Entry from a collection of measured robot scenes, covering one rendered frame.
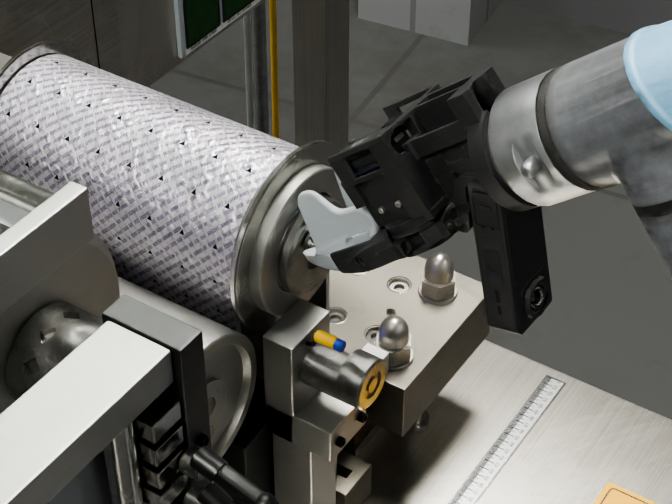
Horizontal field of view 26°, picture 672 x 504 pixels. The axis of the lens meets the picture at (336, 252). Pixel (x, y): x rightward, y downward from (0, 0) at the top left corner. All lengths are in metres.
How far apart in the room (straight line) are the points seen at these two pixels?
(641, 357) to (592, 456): 1.43
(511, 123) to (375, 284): 0.54
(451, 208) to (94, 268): 0.22
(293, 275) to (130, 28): 0.42
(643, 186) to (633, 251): 2.25
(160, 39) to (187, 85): 2.08
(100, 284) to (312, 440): 0.27
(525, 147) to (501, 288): 0.12
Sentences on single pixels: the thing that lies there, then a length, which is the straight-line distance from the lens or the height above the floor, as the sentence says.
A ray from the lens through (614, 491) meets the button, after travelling 1.34.
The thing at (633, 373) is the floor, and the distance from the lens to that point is 2.78.
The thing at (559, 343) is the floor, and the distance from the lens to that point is 2.82.
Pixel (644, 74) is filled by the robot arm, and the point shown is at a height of 1.51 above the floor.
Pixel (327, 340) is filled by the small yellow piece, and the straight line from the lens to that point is 1.00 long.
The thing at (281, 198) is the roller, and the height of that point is 1.30.
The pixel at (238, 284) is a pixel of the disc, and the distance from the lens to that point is 1.01.
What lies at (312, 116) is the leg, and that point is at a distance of 2.12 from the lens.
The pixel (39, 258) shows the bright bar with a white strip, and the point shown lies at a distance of 0.77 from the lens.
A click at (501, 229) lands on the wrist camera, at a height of 1.36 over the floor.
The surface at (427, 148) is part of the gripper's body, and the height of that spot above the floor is 1.40.
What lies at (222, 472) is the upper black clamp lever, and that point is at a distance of 0.74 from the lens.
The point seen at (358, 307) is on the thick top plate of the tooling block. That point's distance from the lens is 1.33.
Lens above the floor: 1.93
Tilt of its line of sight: 40 degrees down
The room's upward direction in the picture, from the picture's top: straight up
